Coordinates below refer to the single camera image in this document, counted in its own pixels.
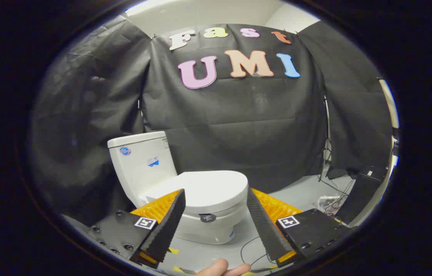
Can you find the white toilet lid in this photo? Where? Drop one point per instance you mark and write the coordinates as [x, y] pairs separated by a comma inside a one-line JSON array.
[[208, 189]]

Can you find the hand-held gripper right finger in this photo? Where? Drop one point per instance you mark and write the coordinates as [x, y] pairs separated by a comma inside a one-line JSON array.
[[263, 226]]

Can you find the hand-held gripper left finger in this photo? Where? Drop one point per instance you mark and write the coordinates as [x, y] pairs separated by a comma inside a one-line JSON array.
[[170, 222]]

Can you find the white toilet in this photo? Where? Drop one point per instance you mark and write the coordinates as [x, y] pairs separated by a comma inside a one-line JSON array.
[[143, 165]]

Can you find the yellow tape piece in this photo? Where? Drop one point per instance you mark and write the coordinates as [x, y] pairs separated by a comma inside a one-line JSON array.
[[178, 270], [173, 250]]

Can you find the black backdrop cloth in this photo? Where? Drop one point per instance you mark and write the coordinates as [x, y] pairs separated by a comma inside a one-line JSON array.
[[238, 122]]

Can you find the black box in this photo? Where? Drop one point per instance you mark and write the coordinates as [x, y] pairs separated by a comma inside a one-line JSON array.
[[361, 191]]

